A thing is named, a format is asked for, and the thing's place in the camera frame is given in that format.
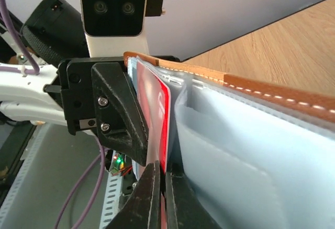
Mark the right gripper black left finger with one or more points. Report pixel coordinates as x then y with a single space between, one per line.
143 208

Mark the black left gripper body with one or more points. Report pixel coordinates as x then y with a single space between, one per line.
73 90

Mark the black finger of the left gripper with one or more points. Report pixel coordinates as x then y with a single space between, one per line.
121 125

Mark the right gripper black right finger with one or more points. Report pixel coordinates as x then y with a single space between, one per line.
183 209

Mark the brown leather card holder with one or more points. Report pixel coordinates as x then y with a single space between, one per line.
257 155

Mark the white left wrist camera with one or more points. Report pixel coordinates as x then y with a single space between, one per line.
113 27

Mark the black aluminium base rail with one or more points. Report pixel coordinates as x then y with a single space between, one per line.
11 152

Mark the white slotted cable duct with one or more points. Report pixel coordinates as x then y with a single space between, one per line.
29 154

